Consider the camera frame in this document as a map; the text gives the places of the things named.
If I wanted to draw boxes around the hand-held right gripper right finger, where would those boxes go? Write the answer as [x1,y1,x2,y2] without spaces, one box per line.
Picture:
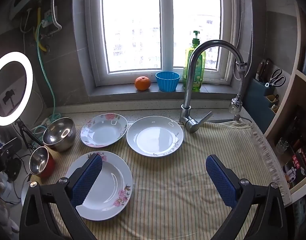
[205,154,288,240]

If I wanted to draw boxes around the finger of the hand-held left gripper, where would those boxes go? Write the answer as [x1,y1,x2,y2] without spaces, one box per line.
[0,137,23,178]

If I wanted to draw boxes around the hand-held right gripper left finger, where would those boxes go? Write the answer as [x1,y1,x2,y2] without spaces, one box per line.
[19,153,103,240]

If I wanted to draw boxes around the pink floral plate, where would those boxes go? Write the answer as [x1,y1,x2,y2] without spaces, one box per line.
[65,151,133,221]
[80,113,128,148]

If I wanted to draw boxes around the white plate grey leaf print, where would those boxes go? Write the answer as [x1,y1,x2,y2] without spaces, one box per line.
[126,116,185,157]

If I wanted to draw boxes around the red steel-lined bowl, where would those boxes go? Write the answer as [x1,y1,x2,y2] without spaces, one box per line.
[29,146,56,179]

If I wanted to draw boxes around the yellow striped cloth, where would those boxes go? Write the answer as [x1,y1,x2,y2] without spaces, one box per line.
[38,116,292,240]

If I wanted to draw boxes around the large steel bowl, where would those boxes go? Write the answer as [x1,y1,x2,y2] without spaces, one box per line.
[42,117,76,152]

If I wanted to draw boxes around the clear glass cup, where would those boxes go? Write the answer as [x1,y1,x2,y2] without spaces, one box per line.
[276,137,290,155]

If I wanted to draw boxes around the red printed box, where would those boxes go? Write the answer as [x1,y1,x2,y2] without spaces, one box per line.
[282,148,306,188]

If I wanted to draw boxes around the chrome pull-out sprayer head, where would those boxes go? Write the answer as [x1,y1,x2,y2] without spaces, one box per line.
[228,60,248,123]

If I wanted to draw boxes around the chrome faucet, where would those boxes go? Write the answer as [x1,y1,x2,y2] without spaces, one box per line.
[179,39,248,134]

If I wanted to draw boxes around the blue knife holder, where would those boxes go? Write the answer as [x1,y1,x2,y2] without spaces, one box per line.
[244,77,280,134]

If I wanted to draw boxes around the green dish soap bottle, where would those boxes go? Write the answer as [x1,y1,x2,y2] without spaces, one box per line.
[182,31,206,92]

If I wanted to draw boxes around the wooden shelf cabinet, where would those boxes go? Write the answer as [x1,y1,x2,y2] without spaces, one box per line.
[263,69,306,200]

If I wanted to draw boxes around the orange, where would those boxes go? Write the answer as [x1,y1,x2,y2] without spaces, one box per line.
[134,76,151,91]

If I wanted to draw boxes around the blue ribbed cup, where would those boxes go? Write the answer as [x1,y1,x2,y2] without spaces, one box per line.
[155,71,181,92]

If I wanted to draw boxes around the yellow pipe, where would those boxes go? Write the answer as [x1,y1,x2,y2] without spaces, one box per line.
[34,6,49,53]

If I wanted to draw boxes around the white-framed window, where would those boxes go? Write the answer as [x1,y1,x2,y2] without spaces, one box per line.
[84,0,243,88]

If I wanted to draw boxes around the green hose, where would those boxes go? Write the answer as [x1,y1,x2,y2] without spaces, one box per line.
[33,22,62,143]

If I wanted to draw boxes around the white ring light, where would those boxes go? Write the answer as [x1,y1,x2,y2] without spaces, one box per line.
[0,52,34,126]

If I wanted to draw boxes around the black-handled scissors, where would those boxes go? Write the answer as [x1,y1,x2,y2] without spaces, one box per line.
[265,68,286,87]

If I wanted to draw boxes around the dark-handled knife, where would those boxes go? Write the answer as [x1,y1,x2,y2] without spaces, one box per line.
[257,60,265,82]

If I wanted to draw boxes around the brown-handled knife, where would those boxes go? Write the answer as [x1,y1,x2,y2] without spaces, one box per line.
[264,58,273,81]

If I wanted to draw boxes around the white bead chain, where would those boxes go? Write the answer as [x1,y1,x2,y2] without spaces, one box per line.
[244,17,255,78]

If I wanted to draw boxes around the wall socket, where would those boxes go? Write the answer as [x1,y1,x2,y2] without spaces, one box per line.
[43,8,60,27]

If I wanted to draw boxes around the flexible metal hose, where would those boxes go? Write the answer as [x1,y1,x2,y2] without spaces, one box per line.
[51,0,62,34]

